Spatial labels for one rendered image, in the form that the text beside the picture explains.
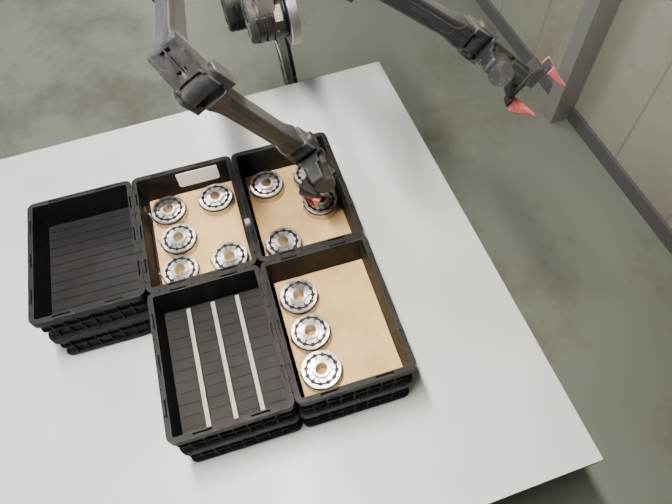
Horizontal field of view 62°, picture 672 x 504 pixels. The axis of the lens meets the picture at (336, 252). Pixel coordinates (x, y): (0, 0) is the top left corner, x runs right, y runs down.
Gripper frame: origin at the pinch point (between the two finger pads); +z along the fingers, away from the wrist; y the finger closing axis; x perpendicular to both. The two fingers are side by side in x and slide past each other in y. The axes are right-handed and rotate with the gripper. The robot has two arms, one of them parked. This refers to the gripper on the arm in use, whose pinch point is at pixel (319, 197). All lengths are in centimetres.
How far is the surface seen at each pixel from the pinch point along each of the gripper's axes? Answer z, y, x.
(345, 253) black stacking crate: -0.1, -13.8, -16.0
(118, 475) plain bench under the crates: 18, -90, 11
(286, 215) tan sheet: 4.6, -7.4, 7.8
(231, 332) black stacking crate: 4.8, -46.8, 1.4
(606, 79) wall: 53, 154, -64
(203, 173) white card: -2.4, -9.0, 35.4
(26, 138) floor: 84, 18, 202
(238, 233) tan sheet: 4.4, -19.4, 17.2
